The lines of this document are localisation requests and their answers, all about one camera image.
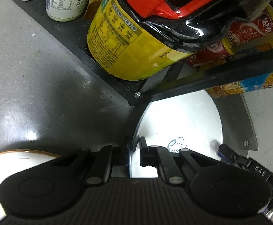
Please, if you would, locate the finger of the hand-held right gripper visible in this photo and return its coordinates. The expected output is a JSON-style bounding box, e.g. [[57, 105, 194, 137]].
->
[[217, 144, 250, 170]]

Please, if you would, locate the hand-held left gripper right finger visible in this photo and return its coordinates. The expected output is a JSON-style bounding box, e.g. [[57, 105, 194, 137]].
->
[[139, 136, 222, 185]]

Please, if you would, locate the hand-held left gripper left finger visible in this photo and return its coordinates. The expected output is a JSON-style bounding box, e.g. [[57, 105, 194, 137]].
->
[[54, 136, 130, 186]]

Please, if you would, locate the white deep plate script print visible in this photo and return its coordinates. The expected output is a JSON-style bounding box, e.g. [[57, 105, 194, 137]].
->
[[128, 90, 224, 179]]

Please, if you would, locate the orange juice bottle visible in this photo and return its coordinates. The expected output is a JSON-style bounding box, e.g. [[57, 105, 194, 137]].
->
[[205, 42, 273, 99]]

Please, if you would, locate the oil bottle yellow label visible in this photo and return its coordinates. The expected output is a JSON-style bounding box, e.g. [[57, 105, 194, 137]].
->
[[87, 0, 273, 82]]

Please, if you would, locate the red drink can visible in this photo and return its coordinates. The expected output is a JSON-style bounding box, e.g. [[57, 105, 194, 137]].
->
[[226, 7, 273, 50], [183, 39, 238, 68]]

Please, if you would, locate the black metal shelf rack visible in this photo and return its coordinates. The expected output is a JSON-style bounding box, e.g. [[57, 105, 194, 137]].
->
[[0, 0, 273, 107]]

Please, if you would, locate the brown seasoning pouch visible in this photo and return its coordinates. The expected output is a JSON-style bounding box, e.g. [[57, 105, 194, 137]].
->
[[83, 0, 114, 22]]

